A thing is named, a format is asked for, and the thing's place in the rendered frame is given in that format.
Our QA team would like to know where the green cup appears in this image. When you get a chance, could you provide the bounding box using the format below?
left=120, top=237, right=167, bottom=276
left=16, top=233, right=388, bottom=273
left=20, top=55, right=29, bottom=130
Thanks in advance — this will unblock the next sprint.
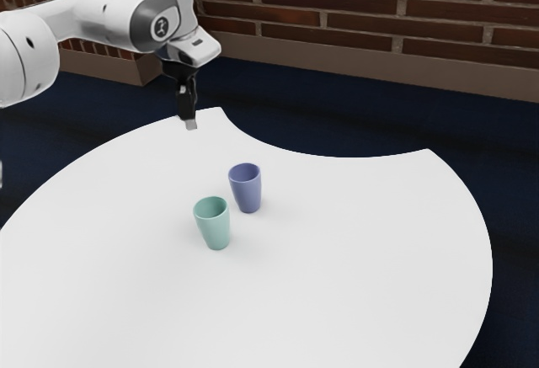
left=192, top=195, right=232, bottom=252

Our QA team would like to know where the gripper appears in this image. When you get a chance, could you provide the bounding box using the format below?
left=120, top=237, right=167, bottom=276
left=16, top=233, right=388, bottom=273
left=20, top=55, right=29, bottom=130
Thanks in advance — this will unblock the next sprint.
left=160, top=59, right=199, bottom=132

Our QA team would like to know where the blue cup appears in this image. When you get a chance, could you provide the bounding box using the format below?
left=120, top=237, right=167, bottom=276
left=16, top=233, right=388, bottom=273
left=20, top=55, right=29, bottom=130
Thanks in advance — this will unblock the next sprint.
left=227, top=163, right=263, bottom=214

